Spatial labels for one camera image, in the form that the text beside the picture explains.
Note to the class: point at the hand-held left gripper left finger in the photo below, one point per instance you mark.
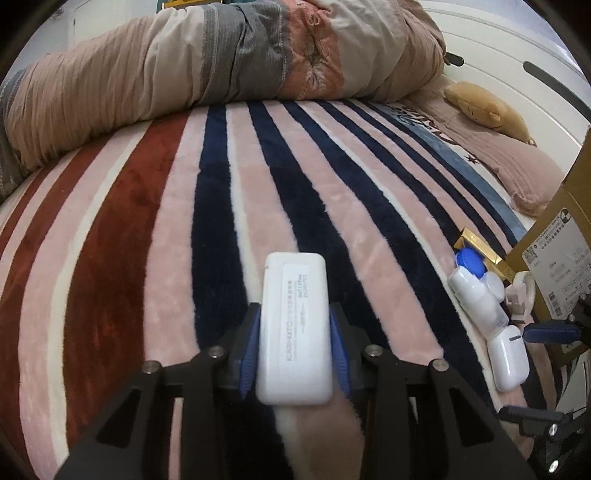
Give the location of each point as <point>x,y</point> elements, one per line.
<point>246,357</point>

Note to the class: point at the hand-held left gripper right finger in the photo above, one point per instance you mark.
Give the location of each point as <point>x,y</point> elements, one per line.
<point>340,362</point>

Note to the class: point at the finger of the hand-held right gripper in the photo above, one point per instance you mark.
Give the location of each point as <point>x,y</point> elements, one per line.
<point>549,332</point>
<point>531,417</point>

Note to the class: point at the white power bank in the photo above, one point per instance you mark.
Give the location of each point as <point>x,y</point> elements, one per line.
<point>294,332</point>

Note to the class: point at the white plastic hook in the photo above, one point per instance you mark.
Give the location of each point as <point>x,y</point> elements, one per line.
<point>521,290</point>

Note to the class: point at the white earbuds case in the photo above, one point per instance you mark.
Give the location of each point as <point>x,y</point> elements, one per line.
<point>505,360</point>

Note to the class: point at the white round jar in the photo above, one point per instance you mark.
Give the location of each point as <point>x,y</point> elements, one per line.
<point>493,286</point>

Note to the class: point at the white plastic bottle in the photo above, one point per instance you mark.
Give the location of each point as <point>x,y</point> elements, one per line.
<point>480,304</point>

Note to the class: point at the brown cardboard box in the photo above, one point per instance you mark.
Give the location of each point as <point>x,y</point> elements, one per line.
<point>561,240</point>

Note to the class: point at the small gold box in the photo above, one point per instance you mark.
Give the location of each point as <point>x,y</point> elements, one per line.
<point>482,253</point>

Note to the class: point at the blue lid lens case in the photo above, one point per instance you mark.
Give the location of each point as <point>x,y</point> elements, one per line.
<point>467,261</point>

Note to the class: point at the striped fleece blanket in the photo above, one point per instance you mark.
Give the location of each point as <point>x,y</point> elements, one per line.
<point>138,240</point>

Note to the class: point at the pink pillow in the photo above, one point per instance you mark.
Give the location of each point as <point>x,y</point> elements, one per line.
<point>517,166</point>

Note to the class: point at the star print bed sheet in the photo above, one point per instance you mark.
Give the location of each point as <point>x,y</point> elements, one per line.
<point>455,147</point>

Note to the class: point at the yellow plush toy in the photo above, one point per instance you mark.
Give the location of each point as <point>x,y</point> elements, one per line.
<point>491,108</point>

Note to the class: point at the white wardrobe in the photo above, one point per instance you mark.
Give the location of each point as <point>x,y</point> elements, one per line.
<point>517,50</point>

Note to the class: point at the beige and grey quilt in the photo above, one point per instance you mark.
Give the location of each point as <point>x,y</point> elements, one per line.
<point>184,69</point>

